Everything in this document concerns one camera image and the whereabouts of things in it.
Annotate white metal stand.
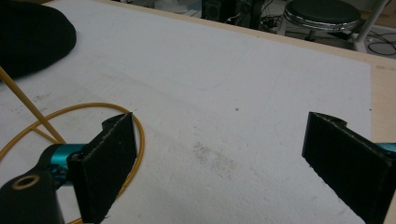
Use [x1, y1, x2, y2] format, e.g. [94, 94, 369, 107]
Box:
[352, 0, 390, 53]

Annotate black cloth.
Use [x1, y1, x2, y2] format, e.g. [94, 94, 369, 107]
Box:
[0, 0, 78, 80]

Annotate black speaker box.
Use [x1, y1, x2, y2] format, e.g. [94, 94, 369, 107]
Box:
[201, 0, 232, 22]

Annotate round black stool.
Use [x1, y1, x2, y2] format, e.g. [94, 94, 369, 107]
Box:
[283, 0, 362, 42]

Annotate white table mat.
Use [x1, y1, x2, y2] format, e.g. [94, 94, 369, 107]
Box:
[0, 0, 374, 224]

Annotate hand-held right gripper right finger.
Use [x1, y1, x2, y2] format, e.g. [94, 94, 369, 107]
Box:
[301, 111, 396, 224]

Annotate black cables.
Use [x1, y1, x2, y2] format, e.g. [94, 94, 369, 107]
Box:
[367, 29, 396, 57]

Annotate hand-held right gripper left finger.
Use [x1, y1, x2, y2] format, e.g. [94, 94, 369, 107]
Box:
[66, 112, 138, 224]

